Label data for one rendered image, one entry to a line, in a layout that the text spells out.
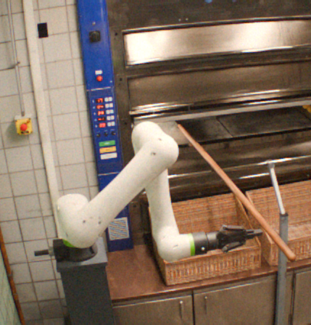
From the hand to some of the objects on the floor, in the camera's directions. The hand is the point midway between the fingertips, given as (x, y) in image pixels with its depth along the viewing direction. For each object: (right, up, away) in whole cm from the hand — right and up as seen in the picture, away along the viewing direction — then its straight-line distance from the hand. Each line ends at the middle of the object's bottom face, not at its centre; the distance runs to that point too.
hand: (254, 233), depth 230 cm
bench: (+40, -74, +128) cm, 153 cm away
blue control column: (-71, -44, +229) cm, 244 cm away
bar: (+26, -84, +106) cm, 138 cm away
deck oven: (+24, -30, +242) cm, 245 cm away
